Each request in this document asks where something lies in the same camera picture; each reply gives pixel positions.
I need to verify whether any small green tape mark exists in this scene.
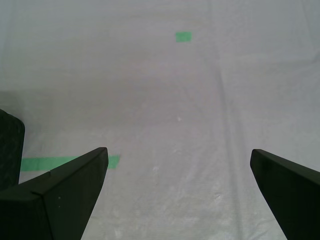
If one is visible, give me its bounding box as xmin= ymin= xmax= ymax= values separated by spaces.
xmin=175 ymin=31 xmax=193 ymax=43

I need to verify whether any white translucent table cover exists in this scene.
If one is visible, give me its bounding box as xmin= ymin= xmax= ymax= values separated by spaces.
xmin=0 ymin=0 xmax=320 ymax=240

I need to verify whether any black perforated plastic basket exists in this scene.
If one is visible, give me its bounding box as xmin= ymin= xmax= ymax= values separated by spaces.
xmin=0 ymin=108 xmax=26 ymax=193

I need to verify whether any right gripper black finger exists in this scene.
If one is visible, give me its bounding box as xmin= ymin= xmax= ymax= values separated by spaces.
xmin=0 ymin=146 xmax=110 ymax=240
xmin=250 ymin=148 xmax=320 ymax=240

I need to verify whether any long green tape strip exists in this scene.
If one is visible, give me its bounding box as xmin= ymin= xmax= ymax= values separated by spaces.
xmin=20 ymin=154 xmax=121 ymax=173

